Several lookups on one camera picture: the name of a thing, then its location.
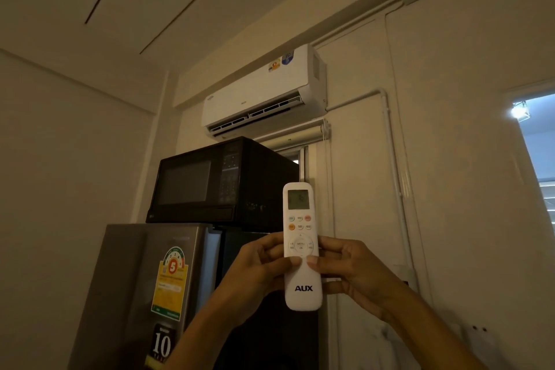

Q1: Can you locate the yellow energy label sticker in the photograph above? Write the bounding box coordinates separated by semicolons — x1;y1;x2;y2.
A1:
150;246;190;322

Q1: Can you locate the white remote wall holder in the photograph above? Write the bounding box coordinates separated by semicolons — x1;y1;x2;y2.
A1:
466;324;500;362

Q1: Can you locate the white conduit pipe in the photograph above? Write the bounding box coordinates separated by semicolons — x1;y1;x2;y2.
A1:
325;88;419;279

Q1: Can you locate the grey refrigerator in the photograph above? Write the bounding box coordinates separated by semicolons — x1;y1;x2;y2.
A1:
67;223;320;370

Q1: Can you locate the white remote control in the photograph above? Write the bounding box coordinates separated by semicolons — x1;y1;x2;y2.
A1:
282;182;324;312

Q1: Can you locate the white air conditioner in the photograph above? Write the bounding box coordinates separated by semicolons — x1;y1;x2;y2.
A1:
201;43;328;140

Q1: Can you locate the louvre window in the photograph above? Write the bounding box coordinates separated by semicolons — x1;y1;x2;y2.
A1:
539;181;555;223

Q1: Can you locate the white breaker box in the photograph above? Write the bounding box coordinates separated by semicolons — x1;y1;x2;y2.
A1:
392;264;420;295

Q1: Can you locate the person's right hand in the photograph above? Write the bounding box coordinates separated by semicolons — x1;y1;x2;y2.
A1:
306;235;406;323

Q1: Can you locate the white ceiling conduit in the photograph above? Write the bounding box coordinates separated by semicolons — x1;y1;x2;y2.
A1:
311;0;405;47

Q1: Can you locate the beige roller blind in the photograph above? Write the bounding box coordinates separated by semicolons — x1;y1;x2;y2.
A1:
253;118;332;151

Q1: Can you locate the person's left hand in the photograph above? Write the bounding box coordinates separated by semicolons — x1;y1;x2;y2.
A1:
216;231;303;327

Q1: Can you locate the black warranty sticker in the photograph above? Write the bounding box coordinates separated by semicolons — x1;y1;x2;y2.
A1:
147;323;177;366

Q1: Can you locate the black microwave oven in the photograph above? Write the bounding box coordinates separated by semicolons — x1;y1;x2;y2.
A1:
146;136;300;232

